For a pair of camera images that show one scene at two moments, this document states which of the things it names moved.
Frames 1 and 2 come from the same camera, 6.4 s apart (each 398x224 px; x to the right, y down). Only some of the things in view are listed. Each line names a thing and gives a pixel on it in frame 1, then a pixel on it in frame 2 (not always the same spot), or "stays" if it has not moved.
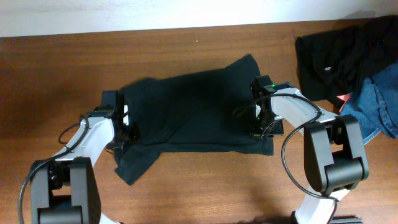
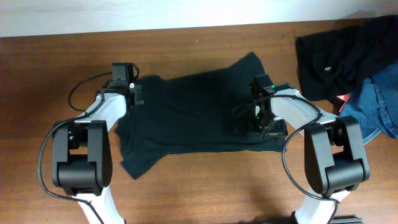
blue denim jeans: (375, 103) stays
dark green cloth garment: (207, 112) stays
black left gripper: (125, 134) -> (137, 94)
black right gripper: (278, 130) stays
